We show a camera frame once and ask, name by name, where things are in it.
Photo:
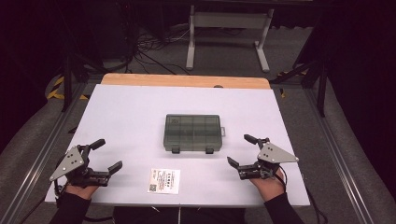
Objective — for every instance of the yellow black floor tape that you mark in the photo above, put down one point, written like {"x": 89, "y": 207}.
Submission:
{"x": 282, "y": 92}
{"x": 57, "y": 90}

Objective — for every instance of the person's left hand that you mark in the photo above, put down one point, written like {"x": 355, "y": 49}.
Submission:
{"x": 81, "y": 191}

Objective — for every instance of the aluminium rail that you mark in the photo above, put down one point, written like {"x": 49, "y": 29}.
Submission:
{"x": 40, "y": 158}
{"x": 339, "y": 155}

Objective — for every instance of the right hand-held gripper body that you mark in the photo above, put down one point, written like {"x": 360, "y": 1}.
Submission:
{"x": 274, "y": 154}

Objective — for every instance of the white metal stand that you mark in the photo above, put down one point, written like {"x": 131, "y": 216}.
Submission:
{"x": 230, "y": 20}

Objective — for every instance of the person's right hand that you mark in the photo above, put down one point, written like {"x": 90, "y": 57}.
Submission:
{"x": 270, "y": 188}

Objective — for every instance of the person's dark clothing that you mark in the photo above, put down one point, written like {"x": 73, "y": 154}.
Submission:
{"x": 186, "y": 216}

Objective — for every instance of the black stand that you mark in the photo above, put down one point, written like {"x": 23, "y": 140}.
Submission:
{"x": 322, "y": 90}
{"x": 67, "y": 81}

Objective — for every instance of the white printed paper slip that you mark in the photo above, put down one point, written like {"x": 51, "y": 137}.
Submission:
{"x": 164, "y": 181}

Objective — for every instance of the wooden table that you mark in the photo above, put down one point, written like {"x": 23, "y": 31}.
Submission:
{"x": 186, "y": 81}

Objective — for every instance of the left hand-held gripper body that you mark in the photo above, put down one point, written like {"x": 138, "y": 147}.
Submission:
{"x": 73, "y": 161}

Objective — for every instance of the translucent grey plastic compartment box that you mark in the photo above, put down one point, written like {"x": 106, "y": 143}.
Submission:
{"x": 193, "y": 132}

